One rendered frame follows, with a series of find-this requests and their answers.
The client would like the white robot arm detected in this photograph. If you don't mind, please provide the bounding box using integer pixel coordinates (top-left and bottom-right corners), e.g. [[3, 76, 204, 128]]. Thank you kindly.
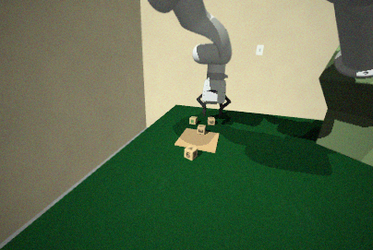
[[148, 0, 373, 104]]

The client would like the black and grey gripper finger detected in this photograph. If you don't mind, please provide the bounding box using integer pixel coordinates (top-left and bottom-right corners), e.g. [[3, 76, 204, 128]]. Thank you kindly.
[[197, 94, 207, 115], [219, 95, 231, 115]]

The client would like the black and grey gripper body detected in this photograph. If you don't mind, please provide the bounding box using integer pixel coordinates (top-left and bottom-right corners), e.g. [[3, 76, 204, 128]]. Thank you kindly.
[[202, 79, 226, 103]]

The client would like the beige flat mat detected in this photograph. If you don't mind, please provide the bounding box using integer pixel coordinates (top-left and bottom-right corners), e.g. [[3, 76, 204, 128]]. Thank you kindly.
[[174, 128, 219, 153]]

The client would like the beige letter block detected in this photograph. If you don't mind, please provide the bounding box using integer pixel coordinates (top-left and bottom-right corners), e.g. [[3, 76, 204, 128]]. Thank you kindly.
[[208, 117, 215, 125], [189, 116, 198, 125], [184, 145, 198, 161], [197, 125, 206, 135]]

